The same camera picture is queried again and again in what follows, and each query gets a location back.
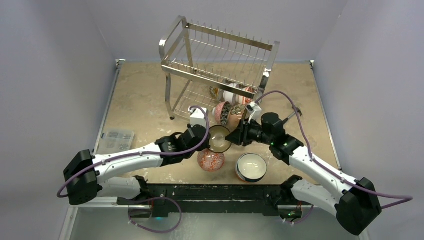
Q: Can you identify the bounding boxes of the black leaf patterned bowl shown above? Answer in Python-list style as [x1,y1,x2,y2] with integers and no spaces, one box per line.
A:
[212,101,232,126]

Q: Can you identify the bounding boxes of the brown glazed bowl stack top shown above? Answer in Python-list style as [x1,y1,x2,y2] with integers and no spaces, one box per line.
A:
[227,104,246,129]

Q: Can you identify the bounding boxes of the steel two-tier dish rack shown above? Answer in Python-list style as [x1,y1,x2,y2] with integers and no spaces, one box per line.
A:
[158,15,280,120]

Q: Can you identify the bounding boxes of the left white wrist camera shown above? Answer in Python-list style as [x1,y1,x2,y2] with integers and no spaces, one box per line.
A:
[188,107,207,128]

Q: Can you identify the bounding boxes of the white blue-rimmed bowl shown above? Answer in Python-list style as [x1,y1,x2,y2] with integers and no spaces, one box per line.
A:
[235,153,268,183]

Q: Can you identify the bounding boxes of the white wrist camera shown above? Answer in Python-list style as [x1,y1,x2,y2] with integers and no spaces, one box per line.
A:
[188,107,207,128]
[246,101,262,124]

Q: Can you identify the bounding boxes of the small black hammer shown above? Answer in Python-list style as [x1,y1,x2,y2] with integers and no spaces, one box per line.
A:
[284,107,303,122]

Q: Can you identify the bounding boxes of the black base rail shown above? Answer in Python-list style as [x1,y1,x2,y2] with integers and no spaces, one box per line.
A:
[117,183,309,221]

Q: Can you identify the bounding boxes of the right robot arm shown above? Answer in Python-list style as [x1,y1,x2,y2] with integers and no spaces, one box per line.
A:
[225,112,382,236]

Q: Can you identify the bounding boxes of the red geometric patterned bowl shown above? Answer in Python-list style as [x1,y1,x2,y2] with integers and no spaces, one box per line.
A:
[197,149,225,172]

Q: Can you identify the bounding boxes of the aluminium frame rail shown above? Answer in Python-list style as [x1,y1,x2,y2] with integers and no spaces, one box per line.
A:
[67,184,362,210]

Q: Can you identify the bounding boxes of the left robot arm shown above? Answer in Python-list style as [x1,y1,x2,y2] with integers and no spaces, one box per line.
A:
[56,125,210,206]

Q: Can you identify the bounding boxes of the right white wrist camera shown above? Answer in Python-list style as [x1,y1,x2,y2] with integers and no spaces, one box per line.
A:
[246,101,262,124]

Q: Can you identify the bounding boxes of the clear plastic screw box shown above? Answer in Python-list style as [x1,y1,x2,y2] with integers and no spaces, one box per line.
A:
[96,128,135,155]

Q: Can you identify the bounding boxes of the orange patterned bowl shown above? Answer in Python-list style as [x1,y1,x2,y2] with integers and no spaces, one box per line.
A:
[241,86,257,104]

